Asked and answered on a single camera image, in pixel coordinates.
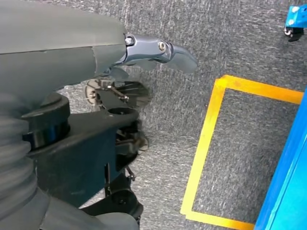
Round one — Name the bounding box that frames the blue metal shelf rack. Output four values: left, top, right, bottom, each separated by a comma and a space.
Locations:
254, 3, 307, 230

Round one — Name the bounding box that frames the yellow floor tape marking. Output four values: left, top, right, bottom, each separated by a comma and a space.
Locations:
180, 75, 305, 230

